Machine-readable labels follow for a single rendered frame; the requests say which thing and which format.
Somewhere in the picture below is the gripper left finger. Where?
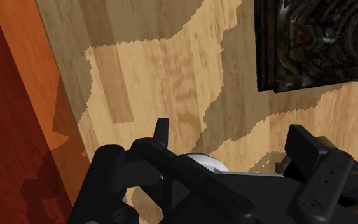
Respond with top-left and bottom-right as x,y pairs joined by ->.
68,118 -> 256,224

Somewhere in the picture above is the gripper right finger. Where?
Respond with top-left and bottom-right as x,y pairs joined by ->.
284,123 -> 358,220

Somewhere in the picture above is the dark patterned robot stand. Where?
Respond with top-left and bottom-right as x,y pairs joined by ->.
254,0 -> 358,94

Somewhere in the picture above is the red orange wooden furniture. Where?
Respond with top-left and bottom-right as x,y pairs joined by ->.
0,0 -> 92,224

